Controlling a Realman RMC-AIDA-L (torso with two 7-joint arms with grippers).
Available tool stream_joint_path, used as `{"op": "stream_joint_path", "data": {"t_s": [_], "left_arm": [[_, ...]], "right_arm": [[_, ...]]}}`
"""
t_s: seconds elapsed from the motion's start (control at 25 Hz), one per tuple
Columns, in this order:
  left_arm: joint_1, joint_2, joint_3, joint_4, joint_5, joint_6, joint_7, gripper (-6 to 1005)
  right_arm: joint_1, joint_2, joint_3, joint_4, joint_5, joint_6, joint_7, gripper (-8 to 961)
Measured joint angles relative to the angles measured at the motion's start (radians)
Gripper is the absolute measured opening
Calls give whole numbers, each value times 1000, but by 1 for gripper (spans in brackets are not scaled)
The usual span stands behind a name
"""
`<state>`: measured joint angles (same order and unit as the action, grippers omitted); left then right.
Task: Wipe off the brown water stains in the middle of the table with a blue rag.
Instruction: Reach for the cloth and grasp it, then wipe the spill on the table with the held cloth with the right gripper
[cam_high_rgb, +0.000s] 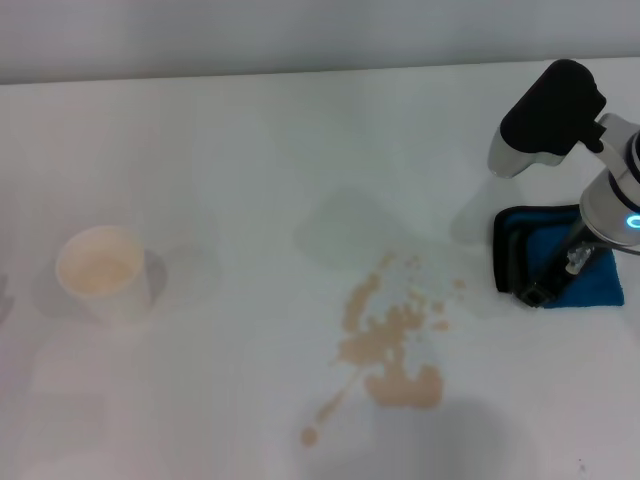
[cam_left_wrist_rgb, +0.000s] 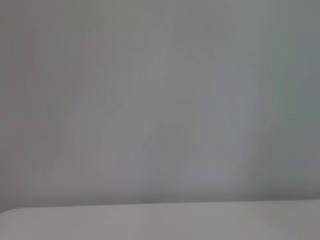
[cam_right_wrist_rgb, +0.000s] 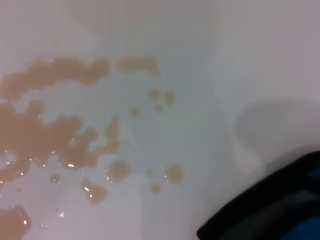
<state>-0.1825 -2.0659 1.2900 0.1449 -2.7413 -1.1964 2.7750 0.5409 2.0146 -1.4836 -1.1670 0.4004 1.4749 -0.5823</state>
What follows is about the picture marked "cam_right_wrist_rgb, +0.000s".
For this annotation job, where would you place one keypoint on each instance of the blue rag with black edge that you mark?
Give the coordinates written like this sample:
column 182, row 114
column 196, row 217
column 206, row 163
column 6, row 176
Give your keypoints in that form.
column 262, row 207

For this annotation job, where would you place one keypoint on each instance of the brown water stain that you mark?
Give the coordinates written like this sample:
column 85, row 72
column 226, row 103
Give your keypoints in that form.
column 30, row 130

